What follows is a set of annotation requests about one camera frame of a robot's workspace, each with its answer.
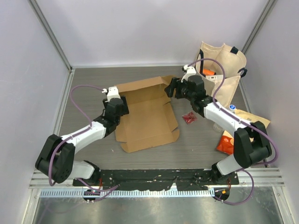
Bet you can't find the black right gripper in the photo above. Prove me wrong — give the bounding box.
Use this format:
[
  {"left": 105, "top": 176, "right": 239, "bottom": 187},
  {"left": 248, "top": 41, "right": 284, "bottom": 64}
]
[{"left": 165, "top": 77, "right": 195, "bottom": 101}]

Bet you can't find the brown cardboard box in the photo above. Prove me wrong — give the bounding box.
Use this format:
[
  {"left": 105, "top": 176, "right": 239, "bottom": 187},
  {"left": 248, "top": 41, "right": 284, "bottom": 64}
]
[{"left": 115, "top": 76, "right": 179, "bottom": 153}]

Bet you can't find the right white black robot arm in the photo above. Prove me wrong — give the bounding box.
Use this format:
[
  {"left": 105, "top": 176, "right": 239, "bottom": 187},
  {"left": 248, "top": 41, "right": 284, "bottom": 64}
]
[{"left": 164, "top": 75, "right": 272, "bottom": 184}]

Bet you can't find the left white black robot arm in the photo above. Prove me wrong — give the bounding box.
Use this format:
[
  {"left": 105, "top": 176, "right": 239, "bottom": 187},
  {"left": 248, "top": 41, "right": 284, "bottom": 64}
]
[{"left": 35, "top": 96, "right": 129, "bottom": 186}]

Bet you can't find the white box in bag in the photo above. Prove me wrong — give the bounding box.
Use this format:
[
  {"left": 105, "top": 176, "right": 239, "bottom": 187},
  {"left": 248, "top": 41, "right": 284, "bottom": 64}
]
[{"left": 205, "top": 75, "right": 223, "bottom": 82}]

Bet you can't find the small red candy wrapper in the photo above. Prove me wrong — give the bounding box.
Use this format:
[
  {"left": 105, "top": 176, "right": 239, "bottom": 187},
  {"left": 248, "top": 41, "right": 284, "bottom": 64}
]
[{"left": 182, "top": 112, "right": 197, "bottom": 124}]

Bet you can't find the orange item in bag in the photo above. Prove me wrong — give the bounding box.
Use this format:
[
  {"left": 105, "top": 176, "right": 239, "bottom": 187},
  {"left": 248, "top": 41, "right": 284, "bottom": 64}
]
[{"left": 202, "top": 69, "right": 216, "bottom": 76}]

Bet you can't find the clear plastic water bottle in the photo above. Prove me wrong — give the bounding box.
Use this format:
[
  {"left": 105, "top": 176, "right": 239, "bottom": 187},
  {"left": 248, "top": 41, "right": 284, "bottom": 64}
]
[{"left": 213, "top": 104, "right": 236, "bottom": 133}]

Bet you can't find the beige canvas tote bag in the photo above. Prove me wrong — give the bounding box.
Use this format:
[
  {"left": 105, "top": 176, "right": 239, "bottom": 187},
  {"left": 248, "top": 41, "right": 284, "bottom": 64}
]
[{"left": 194, "top": 42, "right": 247, "bottom": 108}]

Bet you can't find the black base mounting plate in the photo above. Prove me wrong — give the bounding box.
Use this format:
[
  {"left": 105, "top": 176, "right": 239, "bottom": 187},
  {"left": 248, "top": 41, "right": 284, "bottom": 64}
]
[{"left": 73, "top": 168, "right": 239, "bottom": 191}]

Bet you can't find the orange chips bag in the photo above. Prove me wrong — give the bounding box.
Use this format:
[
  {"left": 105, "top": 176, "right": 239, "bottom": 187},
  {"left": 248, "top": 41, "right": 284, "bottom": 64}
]
[{"left": 216, "top": 108, "right": 271, "bottom": 156}]

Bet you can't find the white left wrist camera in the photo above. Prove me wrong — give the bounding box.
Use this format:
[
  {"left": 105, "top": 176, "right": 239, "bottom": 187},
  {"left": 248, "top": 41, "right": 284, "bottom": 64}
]
[{"left": 101, "top": 86, "right": 121, "bottom": 102}]

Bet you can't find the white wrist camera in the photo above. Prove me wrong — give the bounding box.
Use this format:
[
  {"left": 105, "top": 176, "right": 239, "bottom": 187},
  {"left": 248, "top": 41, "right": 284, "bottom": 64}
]
[
  {"left": 101, "top": 86, "right": 121, "bottom": 102},
  {"left": 181, "top": 65, "right": 197, "bottom": 82}
]

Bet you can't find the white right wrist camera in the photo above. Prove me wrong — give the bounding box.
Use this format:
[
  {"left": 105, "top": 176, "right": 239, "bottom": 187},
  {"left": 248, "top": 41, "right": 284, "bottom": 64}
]
[{"left": 181, "top": 65, "right": 197, "bottom": 82}]

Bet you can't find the white slotted cable duct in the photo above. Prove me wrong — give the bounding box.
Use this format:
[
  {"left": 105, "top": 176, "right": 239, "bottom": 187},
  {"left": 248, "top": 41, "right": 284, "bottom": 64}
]
[{"left": 40, "top": 187, "right": 214, "bottom": 198}]

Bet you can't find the aluminium frame rail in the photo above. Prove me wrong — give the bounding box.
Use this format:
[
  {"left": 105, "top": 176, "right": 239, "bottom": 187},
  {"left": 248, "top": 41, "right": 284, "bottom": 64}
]
[{"left": 29, "top": 168, "right": 286, "bottom": 189}]

